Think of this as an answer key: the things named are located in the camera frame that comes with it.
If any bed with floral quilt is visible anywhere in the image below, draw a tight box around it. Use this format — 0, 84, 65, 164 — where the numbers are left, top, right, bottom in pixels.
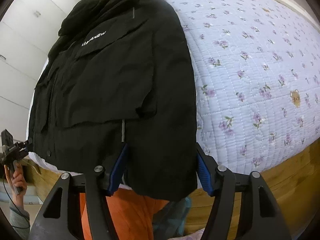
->
27, 0, 320, 190

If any black hooded jacket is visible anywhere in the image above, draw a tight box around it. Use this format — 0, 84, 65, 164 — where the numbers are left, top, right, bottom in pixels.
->
26, 0, 199, 202

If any dark teal plastic bag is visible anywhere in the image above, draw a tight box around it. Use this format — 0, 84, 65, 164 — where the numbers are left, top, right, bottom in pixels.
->
152, 197, 192, 239

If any person's left hand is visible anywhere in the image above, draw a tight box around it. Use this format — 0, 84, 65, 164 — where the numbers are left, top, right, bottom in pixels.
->
5, 165, 27, 196

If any white wardrobe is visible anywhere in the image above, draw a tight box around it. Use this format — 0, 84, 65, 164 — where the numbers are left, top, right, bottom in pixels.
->
0, 0, 83, 112

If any black cable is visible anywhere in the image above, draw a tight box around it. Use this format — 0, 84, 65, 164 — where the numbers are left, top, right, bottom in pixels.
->
2, 176, 29, 229

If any person's left forearm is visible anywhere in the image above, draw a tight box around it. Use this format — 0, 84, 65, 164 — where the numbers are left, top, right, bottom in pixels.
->
9, 194, 31, 240

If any orange cloth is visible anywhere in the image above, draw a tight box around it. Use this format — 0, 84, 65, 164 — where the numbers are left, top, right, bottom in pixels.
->
79, 186, 172, 240

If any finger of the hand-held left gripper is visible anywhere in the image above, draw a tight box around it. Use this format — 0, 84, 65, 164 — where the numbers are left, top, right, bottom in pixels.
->
23, 137, 33, 153

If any wooden bed frame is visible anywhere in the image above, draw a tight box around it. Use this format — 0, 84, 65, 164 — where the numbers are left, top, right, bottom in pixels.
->
32, 140, 320, 240

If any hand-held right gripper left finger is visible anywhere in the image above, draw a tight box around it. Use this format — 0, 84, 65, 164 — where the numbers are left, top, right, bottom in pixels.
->
29, 142, 129, 240

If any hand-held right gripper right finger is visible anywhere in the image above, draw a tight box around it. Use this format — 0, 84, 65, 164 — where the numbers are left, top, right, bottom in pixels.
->
196, 142, 292, 240

